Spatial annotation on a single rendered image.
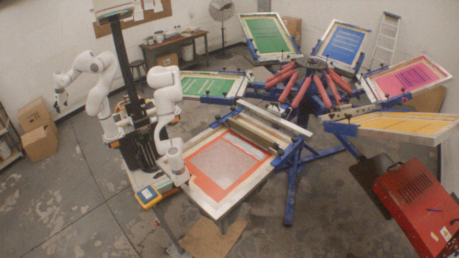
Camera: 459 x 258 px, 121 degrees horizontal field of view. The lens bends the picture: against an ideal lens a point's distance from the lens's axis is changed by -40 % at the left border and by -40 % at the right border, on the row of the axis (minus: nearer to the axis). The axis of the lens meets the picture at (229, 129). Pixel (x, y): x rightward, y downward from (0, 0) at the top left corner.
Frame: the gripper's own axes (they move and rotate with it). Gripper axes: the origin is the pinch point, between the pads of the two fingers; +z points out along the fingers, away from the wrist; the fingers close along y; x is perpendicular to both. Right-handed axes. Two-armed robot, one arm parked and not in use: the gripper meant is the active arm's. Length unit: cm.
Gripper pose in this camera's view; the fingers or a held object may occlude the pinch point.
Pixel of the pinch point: (183, 186)
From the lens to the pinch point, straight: 126.7
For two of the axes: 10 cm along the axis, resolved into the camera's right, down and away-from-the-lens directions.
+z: 0.4, 7.8, 6.2
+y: -7.0, 4.6, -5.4
